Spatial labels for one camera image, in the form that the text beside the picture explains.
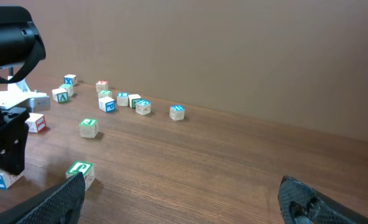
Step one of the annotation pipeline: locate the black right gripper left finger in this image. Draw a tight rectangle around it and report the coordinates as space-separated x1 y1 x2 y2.
0 172 85 224

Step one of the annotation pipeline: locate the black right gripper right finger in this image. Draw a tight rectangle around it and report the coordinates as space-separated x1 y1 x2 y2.
278 175 368 224

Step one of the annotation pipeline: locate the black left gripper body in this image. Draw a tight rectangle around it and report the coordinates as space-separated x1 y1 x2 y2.
0 107 29 175

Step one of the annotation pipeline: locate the plain block red side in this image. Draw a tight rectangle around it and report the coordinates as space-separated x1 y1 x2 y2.
25 113 47 133

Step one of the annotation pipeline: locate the block with green J top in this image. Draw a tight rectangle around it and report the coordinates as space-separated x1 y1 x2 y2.
65 161 95 190

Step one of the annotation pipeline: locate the block with green E top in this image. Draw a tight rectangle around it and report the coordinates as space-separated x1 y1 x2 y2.
79 118 99 138

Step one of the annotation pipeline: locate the block with blue D top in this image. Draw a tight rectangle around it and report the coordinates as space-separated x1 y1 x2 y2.
136 100 151 115

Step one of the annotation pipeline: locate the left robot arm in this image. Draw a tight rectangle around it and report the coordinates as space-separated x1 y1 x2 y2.
0 5 46 175

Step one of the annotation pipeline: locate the block with green Z top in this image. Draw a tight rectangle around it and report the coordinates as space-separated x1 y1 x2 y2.
59 84 74 97

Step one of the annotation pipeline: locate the block with green z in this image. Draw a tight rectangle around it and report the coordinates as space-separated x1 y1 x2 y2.
98 90 113 99
59 84 74 97

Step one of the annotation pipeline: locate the block with blue X side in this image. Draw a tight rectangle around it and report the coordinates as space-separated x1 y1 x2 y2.
63 74 77 86

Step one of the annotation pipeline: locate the block with green Z middle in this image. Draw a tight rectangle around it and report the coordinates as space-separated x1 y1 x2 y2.
98 90 113 99

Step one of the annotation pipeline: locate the block with red V top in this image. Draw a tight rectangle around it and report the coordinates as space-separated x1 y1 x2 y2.
96 80 109 92

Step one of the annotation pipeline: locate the block with blue L top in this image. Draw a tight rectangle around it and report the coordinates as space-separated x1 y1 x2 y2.
116 92 129 106

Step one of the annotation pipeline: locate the plain block dark green side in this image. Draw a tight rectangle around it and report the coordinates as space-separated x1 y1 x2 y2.
128 94 142 109

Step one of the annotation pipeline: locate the block with blue top right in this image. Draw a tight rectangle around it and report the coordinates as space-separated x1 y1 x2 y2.
169 105 185 121

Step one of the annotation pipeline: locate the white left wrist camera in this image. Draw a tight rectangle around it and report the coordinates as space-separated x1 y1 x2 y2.
0 79 50 113

